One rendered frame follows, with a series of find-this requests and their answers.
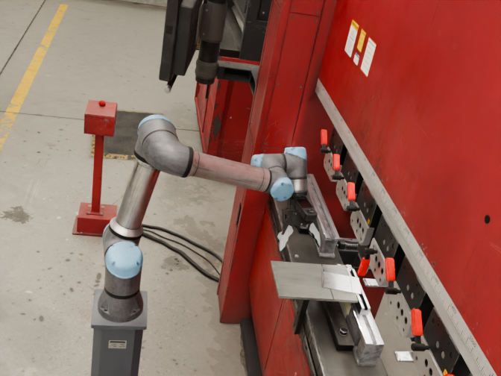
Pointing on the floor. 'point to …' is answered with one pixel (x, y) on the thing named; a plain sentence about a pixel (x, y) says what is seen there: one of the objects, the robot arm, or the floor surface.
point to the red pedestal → (100, 118)
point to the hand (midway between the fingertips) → (300, 250)
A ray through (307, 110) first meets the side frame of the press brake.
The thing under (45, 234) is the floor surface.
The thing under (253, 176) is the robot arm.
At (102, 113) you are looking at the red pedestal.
